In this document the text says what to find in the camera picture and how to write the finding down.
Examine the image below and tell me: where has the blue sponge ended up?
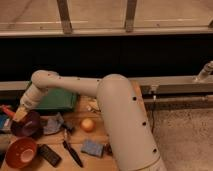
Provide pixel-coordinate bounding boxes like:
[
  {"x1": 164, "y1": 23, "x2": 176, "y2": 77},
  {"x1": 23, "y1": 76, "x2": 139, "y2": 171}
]
[{"x1": 81, "y1": 139, "x2": 104, "y2": 157}]

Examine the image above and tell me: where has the black handled knife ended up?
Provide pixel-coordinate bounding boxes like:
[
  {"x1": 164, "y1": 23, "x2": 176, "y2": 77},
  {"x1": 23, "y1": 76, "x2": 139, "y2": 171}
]
[{"x1": 62, "y1": 129, "x2": 83, "y2": 168}]

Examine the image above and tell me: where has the orange fruit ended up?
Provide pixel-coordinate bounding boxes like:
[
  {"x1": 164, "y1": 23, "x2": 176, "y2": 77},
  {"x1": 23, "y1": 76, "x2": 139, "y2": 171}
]
[{"x1": 80, "y1": 118, "x2": 95, "y2": 132}]

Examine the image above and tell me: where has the black rectangular block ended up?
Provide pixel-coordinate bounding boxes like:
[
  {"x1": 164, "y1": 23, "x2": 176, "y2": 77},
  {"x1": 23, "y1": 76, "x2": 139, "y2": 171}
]
[{"x1": 39, "y1": 144, "x2": 61, "y2": 167}]

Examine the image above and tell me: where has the grey crumpled cloth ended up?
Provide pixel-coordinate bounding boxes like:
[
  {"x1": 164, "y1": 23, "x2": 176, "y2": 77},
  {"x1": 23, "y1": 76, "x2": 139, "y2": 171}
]
[{"x1": 43, "y1": 113, "x2": 64, "y2": 135}]

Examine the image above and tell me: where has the small dark brush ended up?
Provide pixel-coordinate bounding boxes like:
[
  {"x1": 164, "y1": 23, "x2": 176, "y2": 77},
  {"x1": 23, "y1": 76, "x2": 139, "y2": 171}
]
[{"x1": 62, "y1": 122, "x2": 75, "y2": 133}]

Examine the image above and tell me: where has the pine cone grape bunch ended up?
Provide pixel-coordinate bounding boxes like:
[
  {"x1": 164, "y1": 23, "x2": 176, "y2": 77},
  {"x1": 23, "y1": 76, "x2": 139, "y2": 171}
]
[{"x1": 104, "y1": 143, "x2": 113, "y2": 156}]

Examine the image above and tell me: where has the orange bowl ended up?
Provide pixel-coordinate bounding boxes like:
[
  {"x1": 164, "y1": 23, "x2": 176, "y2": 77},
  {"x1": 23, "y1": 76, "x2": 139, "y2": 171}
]
[{"x1": 5, "y1": 137, "x2": 38, "y2": 169}]

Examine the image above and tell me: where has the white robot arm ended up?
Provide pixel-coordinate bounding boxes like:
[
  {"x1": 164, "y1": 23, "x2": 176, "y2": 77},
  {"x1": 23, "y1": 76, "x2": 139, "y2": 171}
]
[{"x1": 14, "y1": 70, "x2": 167, "y2": 171}]

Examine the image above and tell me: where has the green plastic tray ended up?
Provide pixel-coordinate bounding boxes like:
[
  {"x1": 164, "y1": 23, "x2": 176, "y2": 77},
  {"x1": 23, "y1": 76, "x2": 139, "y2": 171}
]
[{"x1": 25, "y1": 81, "x2": 79, "y2": 112}]

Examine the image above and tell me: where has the purple bowl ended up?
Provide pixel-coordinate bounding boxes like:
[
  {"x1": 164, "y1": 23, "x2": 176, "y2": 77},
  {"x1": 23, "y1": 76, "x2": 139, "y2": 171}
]
[{"x1": 11, "y1": 111, "x2": 41, "y2": 137}]

